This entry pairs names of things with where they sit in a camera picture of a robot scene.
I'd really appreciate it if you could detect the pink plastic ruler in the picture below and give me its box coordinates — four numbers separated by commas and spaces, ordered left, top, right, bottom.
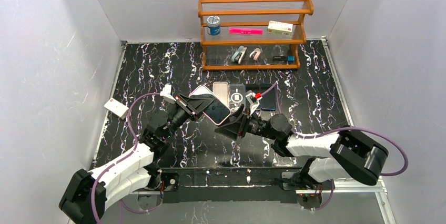
229, 27, 263, 35

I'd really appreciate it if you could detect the left black motor mount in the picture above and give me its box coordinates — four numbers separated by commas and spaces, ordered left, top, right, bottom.
160, 172, 179, 191

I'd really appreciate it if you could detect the white box with red label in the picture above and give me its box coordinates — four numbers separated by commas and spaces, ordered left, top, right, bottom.
104, 98, 129, 119

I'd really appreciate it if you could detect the blue grey stapler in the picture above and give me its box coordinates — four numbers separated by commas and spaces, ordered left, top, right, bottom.
231, 46, 247, 64

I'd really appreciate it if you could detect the beige phone case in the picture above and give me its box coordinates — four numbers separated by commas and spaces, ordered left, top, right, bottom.
212, 82, 229, 107

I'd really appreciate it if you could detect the dark phone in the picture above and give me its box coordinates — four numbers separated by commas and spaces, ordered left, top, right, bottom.
245, 84, 260, 93

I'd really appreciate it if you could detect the clear phone case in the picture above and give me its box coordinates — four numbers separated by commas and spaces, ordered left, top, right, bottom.
229, 83, 245, 113

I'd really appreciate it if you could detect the black motor mount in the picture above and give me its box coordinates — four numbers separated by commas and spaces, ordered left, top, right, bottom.
271, 172, 323, 210
160, 172, 179, 191

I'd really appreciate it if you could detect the blue white round jar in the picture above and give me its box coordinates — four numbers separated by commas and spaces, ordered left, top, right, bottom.
206, 15, 220, 36

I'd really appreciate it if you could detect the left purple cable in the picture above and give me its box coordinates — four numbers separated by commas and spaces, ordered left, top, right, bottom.
90, 92, 163, 224

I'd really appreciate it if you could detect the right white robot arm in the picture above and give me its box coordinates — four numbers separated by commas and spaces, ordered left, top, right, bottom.
215, 110, 388, 188

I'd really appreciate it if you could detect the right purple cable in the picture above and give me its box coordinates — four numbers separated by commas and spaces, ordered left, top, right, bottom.
261, 82, 409, 177

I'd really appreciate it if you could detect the orange wooden shelf rack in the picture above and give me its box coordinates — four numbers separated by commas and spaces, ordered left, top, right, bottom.
197, 0, 315, 70

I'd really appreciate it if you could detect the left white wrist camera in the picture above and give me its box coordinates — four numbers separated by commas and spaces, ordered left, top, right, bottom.
160, 84, 176, 104

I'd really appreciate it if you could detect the white cardboard box on shelf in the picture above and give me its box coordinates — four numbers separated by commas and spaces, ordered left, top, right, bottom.
267, 21, 293, 36

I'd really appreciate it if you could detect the right black motor mount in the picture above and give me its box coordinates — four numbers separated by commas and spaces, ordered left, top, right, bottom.
271, 172, 323, 210

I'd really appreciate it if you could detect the black blue small device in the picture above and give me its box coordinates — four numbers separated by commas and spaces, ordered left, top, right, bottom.
272, 56, 295, 64

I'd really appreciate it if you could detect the pink white stapler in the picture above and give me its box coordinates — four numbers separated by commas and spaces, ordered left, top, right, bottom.
249, 48, 261, 62

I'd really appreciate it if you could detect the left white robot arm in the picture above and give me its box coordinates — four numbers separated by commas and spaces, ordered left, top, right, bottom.
58, 95, 215, 223

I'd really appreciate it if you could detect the purple cable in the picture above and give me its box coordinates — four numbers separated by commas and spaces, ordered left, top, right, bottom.
90, 92, 163, 224
261, 82, 409, 177

